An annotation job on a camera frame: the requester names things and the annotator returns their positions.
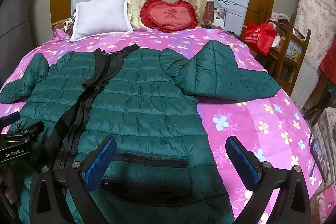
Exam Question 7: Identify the red heart-shaped cushion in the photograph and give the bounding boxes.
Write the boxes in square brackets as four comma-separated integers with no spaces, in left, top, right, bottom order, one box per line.
[140,0,198,32]

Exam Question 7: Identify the white pillow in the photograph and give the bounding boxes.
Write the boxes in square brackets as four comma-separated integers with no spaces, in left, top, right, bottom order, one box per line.
[70,0,133,42]

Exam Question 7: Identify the pink floral bed cover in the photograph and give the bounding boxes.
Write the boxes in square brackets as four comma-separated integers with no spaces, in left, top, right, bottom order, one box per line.
[1,28,322,219]

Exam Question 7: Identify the brown floral pillow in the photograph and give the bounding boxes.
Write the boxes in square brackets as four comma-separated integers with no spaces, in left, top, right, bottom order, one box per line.
[53,9,76,36]

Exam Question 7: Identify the person's left hand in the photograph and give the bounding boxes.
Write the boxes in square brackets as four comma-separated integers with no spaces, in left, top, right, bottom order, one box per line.
[1,164,17,204]

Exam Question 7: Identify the dark green puffer jacket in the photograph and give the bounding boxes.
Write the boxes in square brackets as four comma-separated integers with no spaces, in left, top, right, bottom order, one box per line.
[1,40,280,223]

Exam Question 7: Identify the red shopping bag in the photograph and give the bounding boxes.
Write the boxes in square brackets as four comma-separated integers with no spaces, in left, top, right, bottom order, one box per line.
[243,19,277,56]

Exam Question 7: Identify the pink floral curtain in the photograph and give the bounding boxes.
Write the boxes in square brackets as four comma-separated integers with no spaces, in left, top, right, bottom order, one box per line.
[290,0,336,109]

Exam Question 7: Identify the wooden chair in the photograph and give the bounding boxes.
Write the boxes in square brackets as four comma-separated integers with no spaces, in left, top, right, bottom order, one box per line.
[267,15,311,95]

